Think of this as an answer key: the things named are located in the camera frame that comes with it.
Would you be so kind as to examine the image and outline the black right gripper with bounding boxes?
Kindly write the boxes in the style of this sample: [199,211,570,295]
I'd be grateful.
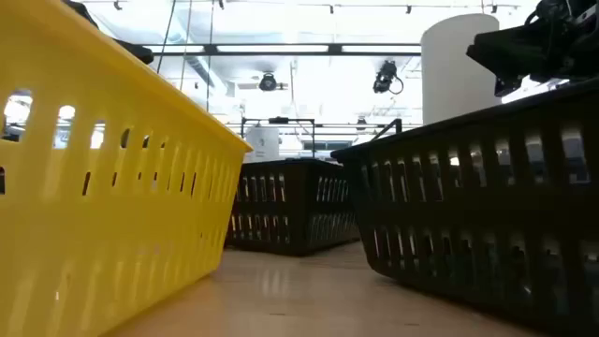
[466,0,599,98]

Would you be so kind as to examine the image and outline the white shade wooden base lamp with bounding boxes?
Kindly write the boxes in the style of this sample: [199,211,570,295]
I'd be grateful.
[419,12,503,126]

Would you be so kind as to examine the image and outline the yellow slotted plastic basket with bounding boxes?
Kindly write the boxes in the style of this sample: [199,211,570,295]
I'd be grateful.
[0,0,254,337]

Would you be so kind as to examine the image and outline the black ceiling track bar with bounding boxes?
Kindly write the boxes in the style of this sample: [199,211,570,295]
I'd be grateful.
[139,42,422,58]

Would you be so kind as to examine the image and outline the black slotted plastic basket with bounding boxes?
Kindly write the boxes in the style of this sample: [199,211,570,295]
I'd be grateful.
[225,157,361,257]
[329,77,599,337]

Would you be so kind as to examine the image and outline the white cylindrical container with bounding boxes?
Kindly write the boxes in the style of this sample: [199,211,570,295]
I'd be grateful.
[244,125,281,163]

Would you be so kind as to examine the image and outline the black ceiling spotlight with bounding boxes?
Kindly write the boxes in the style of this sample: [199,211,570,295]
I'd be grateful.
[257,70,289,93]
[372,59,405,96]

